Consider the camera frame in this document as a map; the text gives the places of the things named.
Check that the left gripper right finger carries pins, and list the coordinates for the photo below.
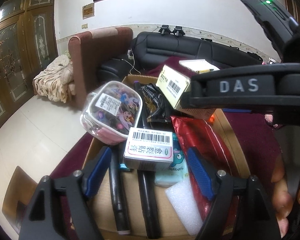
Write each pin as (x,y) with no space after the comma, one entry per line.
(255,215)

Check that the white medicine box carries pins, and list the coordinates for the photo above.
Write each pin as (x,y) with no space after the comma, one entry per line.
(173,85)

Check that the black foil packet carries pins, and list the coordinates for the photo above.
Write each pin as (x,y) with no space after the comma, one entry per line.
(157,106)

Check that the clear patterned pencil pouch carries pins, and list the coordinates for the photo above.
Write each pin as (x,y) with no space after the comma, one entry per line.
(110,111)

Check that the small wall plaque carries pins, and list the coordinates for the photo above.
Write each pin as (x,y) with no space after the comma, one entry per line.
(88,11)

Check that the teal cartoon tissue pack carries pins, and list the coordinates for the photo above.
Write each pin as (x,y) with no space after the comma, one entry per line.
(177,171)

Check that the person right hand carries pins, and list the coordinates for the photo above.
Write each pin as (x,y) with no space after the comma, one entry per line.
(282,201)

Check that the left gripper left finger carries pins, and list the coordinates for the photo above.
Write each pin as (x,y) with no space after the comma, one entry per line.
(44,217)

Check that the notebook with pen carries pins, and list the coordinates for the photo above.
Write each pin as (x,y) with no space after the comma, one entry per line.
(199,66)

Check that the black leather sofa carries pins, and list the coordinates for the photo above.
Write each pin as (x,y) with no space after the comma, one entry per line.
(151,50)

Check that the brown armchair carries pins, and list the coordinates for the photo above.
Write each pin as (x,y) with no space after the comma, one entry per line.
(88,51)

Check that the wooden glass door wardrobe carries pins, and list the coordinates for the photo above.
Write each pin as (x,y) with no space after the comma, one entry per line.
(27,46)

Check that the black marker purple band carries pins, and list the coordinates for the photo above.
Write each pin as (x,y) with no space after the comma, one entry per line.
(143,114)

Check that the black binder clips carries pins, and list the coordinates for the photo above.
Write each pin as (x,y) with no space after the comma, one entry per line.
(177,31)

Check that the floral blanket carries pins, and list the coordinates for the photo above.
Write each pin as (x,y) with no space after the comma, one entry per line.
(56,81)

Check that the black marker pen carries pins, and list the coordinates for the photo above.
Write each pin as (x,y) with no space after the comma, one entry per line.
(149,204)
(117,193)

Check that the cardboard box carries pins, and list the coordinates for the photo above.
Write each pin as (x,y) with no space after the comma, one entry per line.
(219,145)

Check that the small white carton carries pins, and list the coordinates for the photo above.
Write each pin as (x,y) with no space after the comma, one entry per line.
(148,149)

